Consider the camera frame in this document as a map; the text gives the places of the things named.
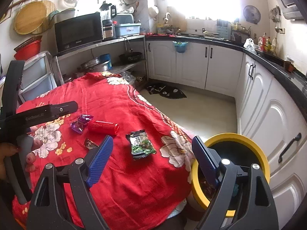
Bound dark brown candy wrapper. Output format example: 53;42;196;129
84;138;98;150

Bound red cylindrical can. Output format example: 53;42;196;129
87;121;119;136

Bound yellow rimmed trash bin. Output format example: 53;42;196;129
191;133;270;210

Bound white kitchen base cabinets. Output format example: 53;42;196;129
146;40;306;229

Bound left hand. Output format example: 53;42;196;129
0;125;44;181

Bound purple crumpled snack wrapper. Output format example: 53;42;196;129
70;114;94;135

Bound green black snack packet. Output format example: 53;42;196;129
126;129;157;160

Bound red floral tablecloth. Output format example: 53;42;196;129
19;72;194;229

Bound black floor mat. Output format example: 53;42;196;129
146;83;187;99

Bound red plastic basin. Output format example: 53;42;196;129
14;35;42;61

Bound metal shelf rack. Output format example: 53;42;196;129
51;35;148;86

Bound teal hanging basket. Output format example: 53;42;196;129
172;41;189;53

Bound black microwave oven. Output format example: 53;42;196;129
54;12;103;54

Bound round bamboo tray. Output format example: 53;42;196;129
14;0;56;35

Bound grey plastic storage box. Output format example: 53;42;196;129
115;23;141;37

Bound black electric kettle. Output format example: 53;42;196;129
99;1;117;21

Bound wall fan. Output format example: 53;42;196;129
243;5;261;24

